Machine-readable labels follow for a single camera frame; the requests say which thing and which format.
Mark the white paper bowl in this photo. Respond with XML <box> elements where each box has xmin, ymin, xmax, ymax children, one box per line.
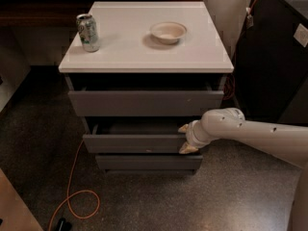
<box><xmin>150</xmin><ymin>22</ymin><xmax>187</xmax><ymax>45</ymax></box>

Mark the wooden board corner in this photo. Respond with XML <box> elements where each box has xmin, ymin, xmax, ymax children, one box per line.
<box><xmin>0</xmin><ymin>169</ymin><xmax>43</xmax><ymax>231</ymax></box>

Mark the black cable plug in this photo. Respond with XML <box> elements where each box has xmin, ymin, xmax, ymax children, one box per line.
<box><xmin>55</xmin><ymin>218</ymin><xmax>72</xmax><ymax>231</ymax></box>

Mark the silver green soda can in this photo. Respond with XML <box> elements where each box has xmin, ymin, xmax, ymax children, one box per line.
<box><xmin>76</xmin><ymin>13</ymin><xmax>100</xmax><ymax>52</ymax></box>

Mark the orange extension cable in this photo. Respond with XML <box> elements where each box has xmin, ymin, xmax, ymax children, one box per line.
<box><xmin>47</xmin><ymin>0</ymin><xmax>308</xmax><ymax>231</ymax></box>

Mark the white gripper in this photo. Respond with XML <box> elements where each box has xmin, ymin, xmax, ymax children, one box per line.
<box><xmin>178</xmin><ymin>120</ymin><xmax>213</xmax><ymax>154</ymax></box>

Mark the black cabinet on right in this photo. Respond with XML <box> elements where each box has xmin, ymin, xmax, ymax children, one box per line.
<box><xmin>234</xmin><ymin>0</ymin><xmax>308</xmax><ymax>125</ymax></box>

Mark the white top drawer cabinet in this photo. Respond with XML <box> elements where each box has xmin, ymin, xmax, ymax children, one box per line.
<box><xmin>59</xmin><ymin>2</ymin><xmax>233</xmax><ymax>174</ymax></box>

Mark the grey drawer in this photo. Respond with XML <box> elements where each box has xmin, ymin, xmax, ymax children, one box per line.
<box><xmin>95</xmin><ymin>154</ymin><xmax>203</xmax><ymax>170</ymax></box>
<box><xmin>68</xmin><ymin>90</ymin><xmax>223</xmax><ymax>116</ymax></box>
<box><xmin>83</xmin><ymin>116</ymin><xmax>199</xmax><ymax>154</ymax></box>

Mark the grey top drawer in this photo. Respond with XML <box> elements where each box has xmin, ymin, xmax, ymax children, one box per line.
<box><xmin>68</xmin><ymin>90</ymin><xmax>223</xmax><ymax>116</ymax></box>

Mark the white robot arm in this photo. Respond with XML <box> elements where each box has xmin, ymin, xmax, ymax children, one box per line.
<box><xmin>178</xmin><ymin>108</ymin><xmax>308</xmax><ymax>231</ymax></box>

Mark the grey bottom drawer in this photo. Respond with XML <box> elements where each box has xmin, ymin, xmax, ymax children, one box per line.
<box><xmin>95</xmin><ymin>154</ymin><xmax>203</xmax><ymax>170</ymax></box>

